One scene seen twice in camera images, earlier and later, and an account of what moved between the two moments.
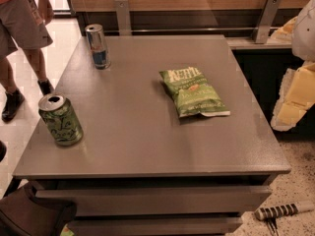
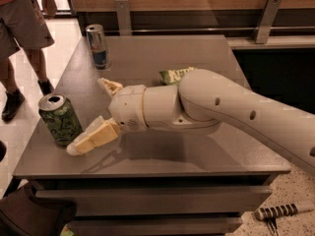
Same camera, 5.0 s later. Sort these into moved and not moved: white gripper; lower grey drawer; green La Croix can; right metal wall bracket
Moved: white gripper
Not moved: lower grey drawer; green La Croix can; right metal wall bracket
